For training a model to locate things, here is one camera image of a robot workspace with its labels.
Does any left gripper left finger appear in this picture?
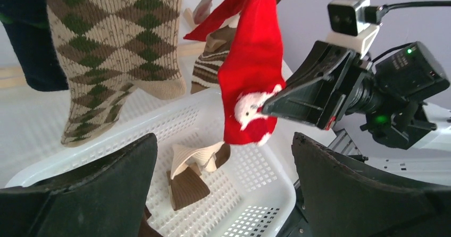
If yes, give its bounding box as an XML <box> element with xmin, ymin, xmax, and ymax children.
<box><xmin>1</xmin><ymin>133</ymin><xmax>157</xmax><ymax>236</ymax></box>

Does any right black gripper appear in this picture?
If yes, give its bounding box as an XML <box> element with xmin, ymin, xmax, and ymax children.
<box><xmin>262</xmin><ymin>40</ymin><xmax>374</xmax><ymax>130</ymax></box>

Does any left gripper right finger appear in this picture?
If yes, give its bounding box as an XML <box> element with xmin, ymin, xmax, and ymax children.
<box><xmin>291</xmin><ymin>132</ymin><xmax>450</xmax><ymax>236</ymax></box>

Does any red sock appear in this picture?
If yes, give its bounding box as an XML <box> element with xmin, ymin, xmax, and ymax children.
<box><xmin>185</xmin><ymin>0</ymin><xmax>286</xmax><ymax>145</ymax></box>

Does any brown cream striped sock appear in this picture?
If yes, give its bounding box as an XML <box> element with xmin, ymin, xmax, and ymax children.
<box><xmin>166</xmin><ymin>141</ymin><xmax>231</xmax><ymax>211</ymax></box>

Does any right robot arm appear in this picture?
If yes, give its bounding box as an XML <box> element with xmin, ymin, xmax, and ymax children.
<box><xmin>262</xmin><ymin>41</ymin><xmax>450</xmax><ymax>151</ymax></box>

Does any white plastic laundry basket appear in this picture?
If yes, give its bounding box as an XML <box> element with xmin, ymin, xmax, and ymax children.
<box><xmin>5</xmin><ymin>87</ymin><xmax>339</xmax><ymax>237</ymax></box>

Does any brown white wavy sock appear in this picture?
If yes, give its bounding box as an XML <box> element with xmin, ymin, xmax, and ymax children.
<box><xmin>190</xmin><ymin>0</ymin><xmax>293</xmax><ymax>95</ymax></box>

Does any argyle brown sock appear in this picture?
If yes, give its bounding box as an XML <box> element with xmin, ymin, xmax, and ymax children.
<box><xmin>46</xmin><ymin>0</ymin><xmax>186</xmax><ymax>147</ymax></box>

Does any santa pattern dark sock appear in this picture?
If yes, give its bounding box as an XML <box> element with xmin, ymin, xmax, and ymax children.
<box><xmin>1</xmin><ymin>0</ymin><xmax>68</xmax><ymax>92</ymax></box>

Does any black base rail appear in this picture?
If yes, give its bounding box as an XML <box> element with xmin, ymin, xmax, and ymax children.
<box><xmin>278</xmin><ymin>130</ymin><xmax>451</xmax><ymax>237</ymax></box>

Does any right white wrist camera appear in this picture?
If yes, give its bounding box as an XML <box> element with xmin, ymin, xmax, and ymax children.
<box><xmin>325</xmin><ymin>0</ymin><xmax>380</xmax><ymax>58</ymax></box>

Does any wooden drying rack frame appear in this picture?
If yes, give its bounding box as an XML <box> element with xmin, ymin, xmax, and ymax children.
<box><xmin>1</xmin><ymin>8</ymin><xmax>205</xmax><ymax>89</ymax></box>

